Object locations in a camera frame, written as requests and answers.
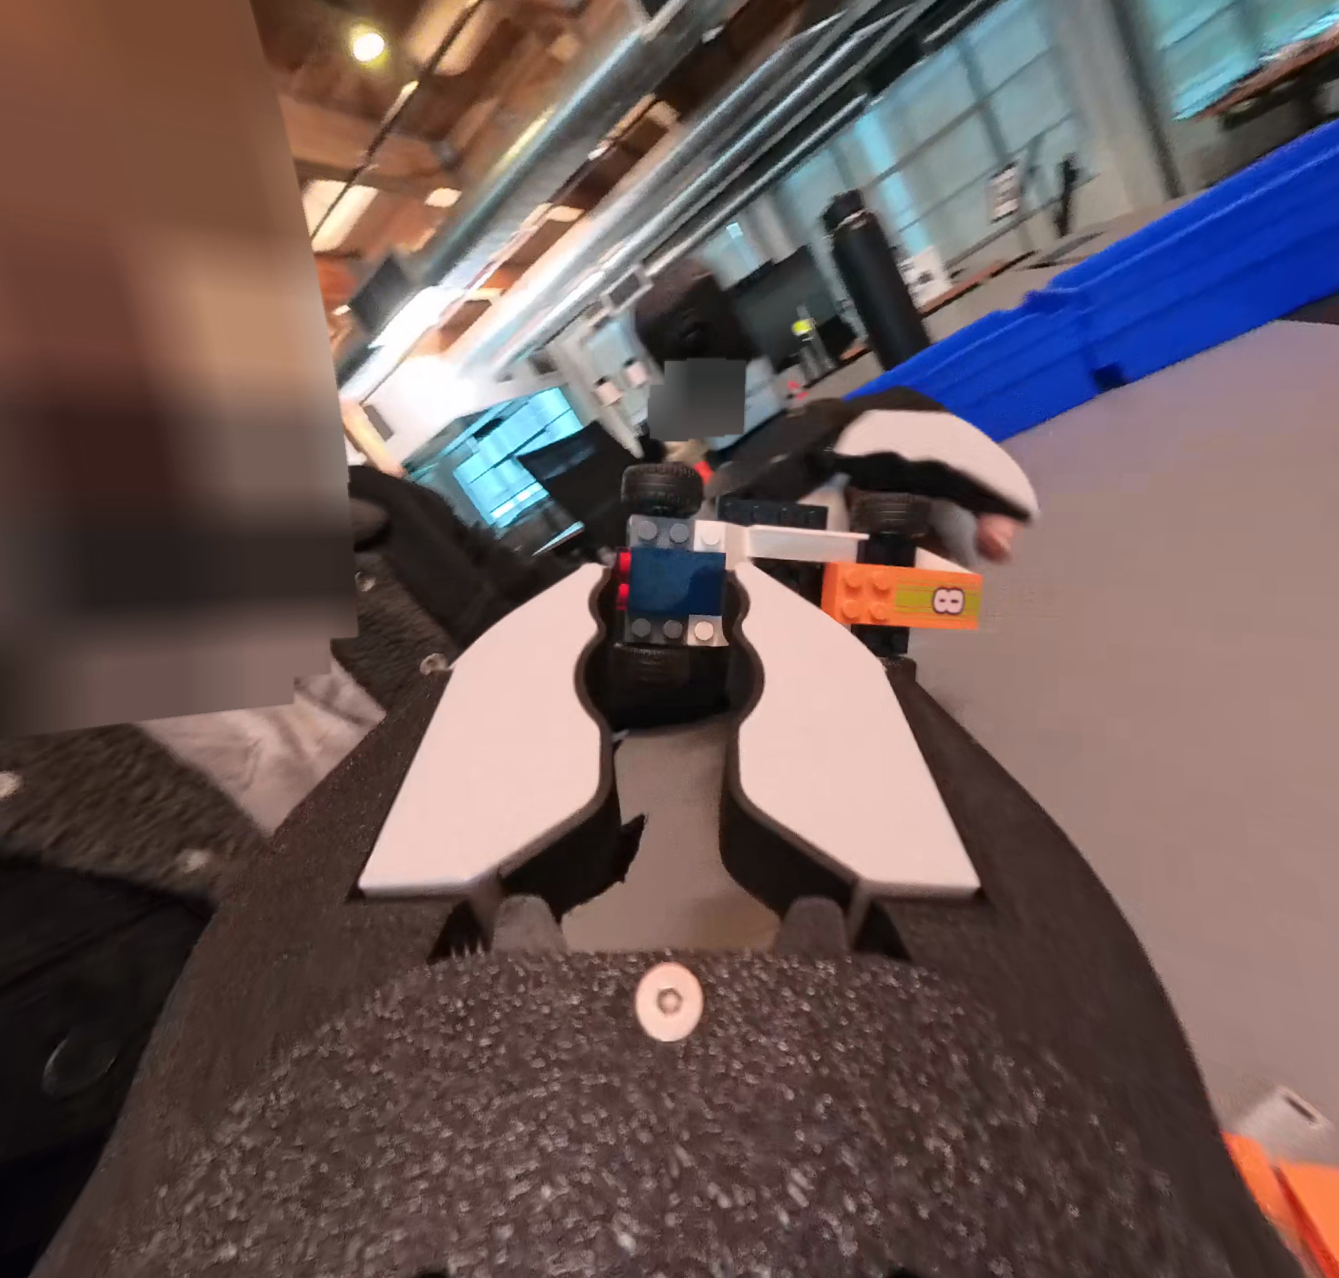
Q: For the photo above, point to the person's left hand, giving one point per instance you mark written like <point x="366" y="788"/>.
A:
<point x="1000" y="535"/>

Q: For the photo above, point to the black water bottle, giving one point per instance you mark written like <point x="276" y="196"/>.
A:
<point x="868" y="275"/>

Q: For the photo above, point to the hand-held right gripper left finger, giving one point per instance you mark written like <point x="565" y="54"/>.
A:
<point x="492" y="776"/>

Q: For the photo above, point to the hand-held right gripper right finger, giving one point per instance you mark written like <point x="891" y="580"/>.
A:
<point x="847" y="776"/>

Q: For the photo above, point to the person's pale printed shirt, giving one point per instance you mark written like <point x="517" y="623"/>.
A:
<point x="272" y="744"/>

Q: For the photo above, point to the orange lego race car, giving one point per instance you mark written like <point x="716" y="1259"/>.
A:
<point x="669" y="577"/>

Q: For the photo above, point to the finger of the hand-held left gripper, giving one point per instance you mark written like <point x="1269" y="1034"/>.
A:
<point x="941" y="459"/>

